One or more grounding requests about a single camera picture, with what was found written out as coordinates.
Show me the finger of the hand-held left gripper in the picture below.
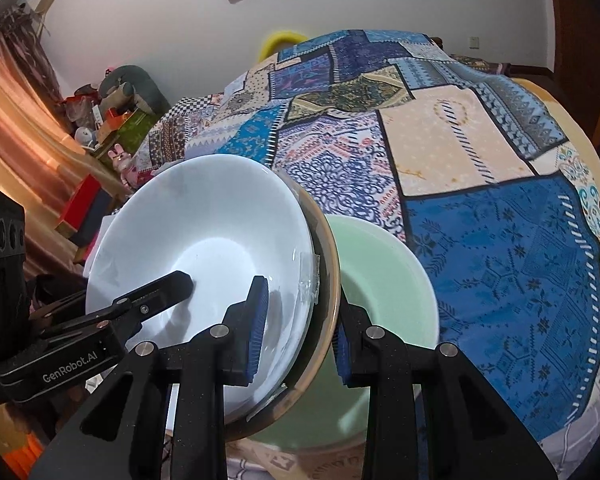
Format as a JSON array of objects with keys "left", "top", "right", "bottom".
[
  {"left": 42, "top": 270, "right": 195, "bottom": 339},
  {"left": 30, "top": 289, "right": 89, "bottom": 329}
]

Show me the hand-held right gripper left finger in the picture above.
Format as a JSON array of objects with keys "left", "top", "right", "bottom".
[{"left": 27, "top": 275, "right": 271, "bottom": 480}]

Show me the red box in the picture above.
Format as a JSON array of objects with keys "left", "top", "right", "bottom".
[{"left": 55, "top": 175, "right": 103, "bottom": 238}]

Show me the patchwork printed blanket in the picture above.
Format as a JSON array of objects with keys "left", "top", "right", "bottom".
[{"left": 135, "top": 29, "right": 600, "bottom": 480}]

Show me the pink bunny toy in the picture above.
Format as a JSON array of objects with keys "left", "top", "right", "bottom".
[{"left": 109, "top": 142, "right": 136, "bottom": 186}]

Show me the pink bowl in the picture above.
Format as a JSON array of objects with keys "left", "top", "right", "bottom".
[{"left": 220, "top": 172, "right": 342, "bottom": 443}]

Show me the green storage bag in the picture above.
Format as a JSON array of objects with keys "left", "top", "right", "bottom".
[{"left": 97, "top": 110, "right": 163, "bottom": 163}]

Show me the white bowl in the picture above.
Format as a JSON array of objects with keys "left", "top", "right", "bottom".
[{"left": 85, "top": 154, "right": 315, "bottom": 401}]

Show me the orange curtain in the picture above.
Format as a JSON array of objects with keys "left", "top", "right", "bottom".
[{"left": 0, "top": 35, "right": 131, "bottom": 261}]

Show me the dark patterned curtain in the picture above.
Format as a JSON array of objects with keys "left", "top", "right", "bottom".
[{"left": 2, "top": 5, "right": 63, "bottom": 106}]

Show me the green bowl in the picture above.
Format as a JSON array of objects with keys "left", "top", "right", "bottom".
[{"left": 250, "top": 214, "right": 441, "bottom": 453}]

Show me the yellow curved tube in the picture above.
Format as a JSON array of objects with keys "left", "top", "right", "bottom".
[{"left": 257, "top": 30, "right": 308, "bottom": 61}]

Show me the grey plush toy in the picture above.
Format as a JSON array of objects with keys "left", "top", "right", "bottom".
[{"left": 99, "top": 65, "right": 171, "bottom": 116}]

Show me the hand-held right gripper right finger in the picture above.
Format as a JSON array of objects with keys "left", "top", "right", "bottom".
[{"left": 331, "top": 302, "right": 559, "bottom": 480}]

